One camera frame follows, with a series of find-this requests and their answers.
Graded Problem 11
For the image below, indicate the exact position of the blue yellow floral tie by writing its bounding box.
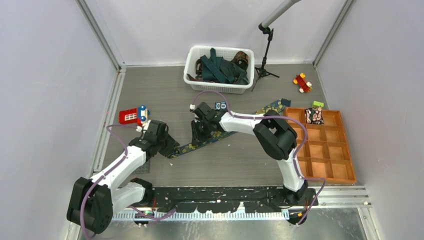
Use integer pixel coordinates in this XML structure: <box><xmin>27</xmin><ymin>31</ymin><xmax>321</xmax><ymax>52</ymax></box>
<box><xmin>166</xmin><ymin>98</ymin><xmax>292</xmax><ymax>159</ymax></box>

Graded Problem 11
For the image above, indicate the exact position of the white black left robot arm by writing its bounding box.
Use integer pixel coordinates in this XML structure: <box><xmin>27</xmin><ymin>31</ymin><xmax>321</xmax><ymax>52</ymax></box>
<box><xmin>66</xmin><ymin>120</ymin><xmax>179</xmax><ymax>235</ymax></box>

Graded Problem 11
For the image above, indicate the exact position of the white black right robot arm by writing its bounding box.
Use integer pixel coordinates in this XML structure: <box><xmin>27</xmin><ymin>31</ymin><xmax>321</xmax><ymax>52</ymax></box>
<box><xmin>189</xmin><ymin>102</ymin><xmax>308</xmax><ymax>205</ymax></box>

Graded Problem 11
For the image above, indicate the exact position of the blue owl toy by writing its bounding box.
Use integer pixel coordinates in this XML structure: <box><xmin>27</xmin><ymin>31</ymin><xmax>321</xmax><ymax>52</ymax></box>
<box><xmin>214</xmin><ymin>101</ymin><xmax>228</xmax><ymax>111</ymax></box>

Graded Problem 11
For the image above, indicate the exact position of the red toy house block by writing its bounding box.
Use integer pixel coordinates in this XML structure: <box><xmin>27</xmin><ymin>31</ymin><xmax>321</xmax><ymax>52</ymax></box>
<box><xmin>118</xmin><ymin>104</ymin><xmax>150</xmax><ymax>127</ymax></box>

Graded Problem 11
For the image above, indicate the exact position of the orange grey toy block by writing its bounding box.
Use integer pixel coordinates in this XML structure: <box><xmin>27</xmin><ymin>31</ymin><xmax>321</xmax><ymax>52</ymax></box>
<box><xmin>132</xmin><ymin>160</ymin><xmax>150</xmax><ymax>174</ymax></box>

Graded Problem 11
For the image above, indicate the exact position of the dark floral tie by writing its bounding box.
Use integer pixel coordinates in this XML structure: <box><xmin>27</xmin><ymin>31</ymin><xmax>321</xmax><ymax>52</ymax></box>
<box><xmin>186</xmin><ymin>73</ymin><xmax>203</xmax><ymax>82</ymax></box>

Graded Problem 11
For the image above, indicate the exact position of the white plastic basket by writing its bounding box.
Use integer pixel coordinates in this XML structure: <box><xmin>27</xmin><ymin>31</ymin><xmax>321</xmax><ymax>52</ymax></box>
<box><xmin>183</xmin><ymin>45</ymin><xmax>255</xmax><ymax>94</ymax></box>

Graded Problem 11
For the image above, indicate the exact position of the dark green tie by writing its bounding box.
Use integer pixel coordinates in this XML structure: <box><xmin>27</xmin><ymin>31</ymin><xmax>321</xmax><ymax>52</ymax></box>
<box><xmin>195</xmin><ymin>48</ymin><xmax>249</xmax><ymax>85</ymax></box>

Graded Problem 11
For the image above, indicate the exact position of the brown patterned rolled tie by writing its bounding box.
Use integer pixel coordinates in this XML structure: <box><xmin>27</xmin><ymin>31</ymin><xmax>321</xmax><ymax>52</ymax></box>
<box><xmin>231</xmin><ymin>50</ymin><xmax>249</xmax><ymax>70</ymax></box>

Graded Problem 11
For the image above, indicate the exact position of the black tripod stand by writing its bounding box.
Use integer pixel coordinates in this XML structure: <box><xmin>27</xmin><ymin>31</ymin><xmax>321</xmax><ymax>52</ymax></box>
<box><xmin>251</xmin><ymin>23</ymin><xmax>280</xmax><ymax>92</ymax></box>

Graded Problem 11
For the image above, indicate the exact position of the red toy car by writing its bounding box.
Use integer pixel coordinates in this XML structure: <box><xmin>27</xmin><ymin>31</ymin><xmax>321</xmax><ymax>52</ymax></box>
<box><xmin>293</xmin><ymin>73</ymin><xmax>312</xmax><ymax>93</ymax></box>

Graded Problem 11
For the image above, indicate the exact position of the green toy block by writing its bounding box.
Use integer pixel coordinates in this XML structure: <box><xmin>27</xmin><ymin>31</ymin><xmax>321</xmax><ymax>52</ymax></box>
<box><xmin>312</xmin><ymin>101</ymin><xmax>325</xmax><ymax>108</ymax></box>

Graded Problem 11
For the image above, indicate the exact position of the orange wooden compartment tray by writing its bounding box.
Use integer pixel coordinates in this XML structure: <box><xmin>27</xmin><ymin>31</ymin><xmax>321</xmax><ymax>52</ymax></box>
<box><xmin>283</xmin><ymin>107</ymin><xmax>357</xmax><ymax>185</ymax></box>

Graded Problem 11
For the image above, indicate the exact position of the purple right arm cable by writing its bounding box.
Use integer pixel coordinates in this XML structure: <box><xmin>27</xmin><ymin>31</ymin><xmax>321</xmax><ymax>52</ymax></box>
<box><xmin>189</xmin><ymin>90</ymin><xmax>327</xmax><ymax>227</ymax></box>

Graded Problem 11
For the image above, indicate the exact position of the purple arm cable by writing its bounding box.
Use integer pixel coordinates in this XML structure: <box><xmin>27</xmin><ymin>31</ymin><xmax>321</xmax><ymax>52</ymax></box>
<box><xmin>189</xmin><ymin>90</ymin><xmax>327</xmax><ymax>227</ymax></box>
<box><xmin>79</xmin><ymin>124</ymin><xmax>178</xmax><ymax>240</ymax></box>

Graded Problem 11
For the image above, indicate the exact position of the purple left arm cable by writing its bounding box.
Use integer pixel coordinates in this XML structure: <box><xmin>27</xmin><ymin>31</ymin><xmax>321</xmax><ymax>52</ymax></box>
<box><xmin>79</xmin><ymin>124</ymin><xmax>178</xmax><ymax>240</ymax></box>

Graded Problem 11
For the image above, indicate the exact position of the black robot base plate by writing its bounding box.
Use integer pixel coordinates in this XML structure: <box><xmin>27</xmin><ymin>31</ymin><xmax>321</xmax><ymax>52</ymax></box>
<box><xmin>140</xmin><ymin>186</ymin><xmax>316</xmax><ymax>214</ymax></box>

